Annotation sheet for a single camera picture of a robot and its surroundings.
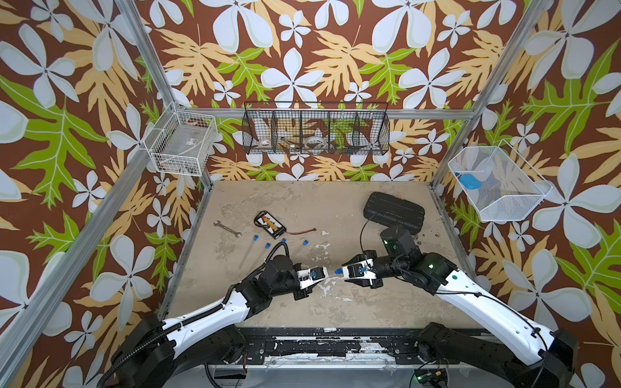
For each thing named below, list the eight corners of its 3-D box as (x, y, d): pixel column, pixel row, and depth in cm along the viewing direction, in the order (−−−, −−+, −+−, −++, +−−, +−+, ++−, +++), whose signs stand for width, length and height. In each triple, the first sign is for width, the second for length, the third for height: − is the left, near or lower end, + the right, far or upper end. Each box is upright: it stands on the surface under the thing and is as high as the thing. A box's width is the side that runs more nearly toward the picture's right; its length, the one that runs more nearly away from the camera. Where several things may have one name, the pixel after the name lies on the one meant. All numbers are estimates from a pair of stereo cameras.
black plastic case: (359, 219, 109) (362, 209, 104) (368, 198, 117) (371, 188, 112) (415, 239, 103) (421, 230, 97) (420, 215, 110) (426, 206, 105)
